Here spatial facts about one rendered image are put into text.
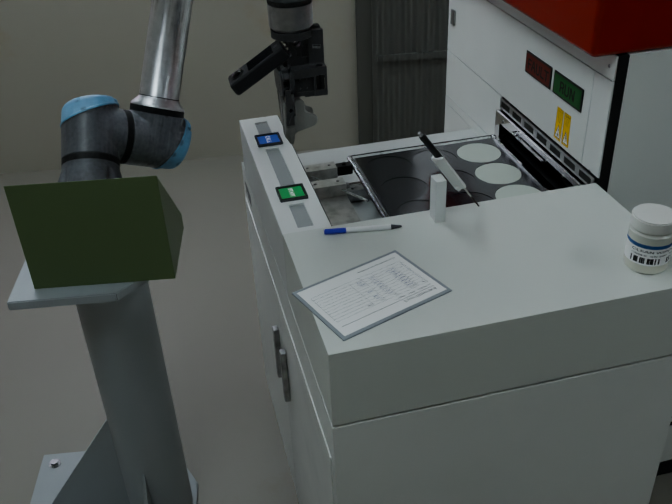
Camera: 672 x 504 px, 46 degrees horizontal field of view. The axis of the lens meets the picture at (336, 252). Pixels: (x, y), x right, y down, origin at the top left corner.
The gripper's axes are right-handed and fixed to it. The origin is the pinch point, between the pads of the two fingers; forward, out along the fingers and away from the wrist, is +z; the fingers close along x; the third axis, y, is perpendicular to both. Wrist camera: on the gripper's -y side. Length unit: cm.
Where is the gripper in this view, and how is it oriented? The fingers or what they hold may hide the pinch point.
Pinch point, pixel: (287, 137)
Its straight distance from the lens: 146.2
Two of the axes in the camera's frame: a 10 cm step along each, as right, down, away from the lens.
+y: 9.7, -1.6, 1.8
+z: 0.4, 8.4, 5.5
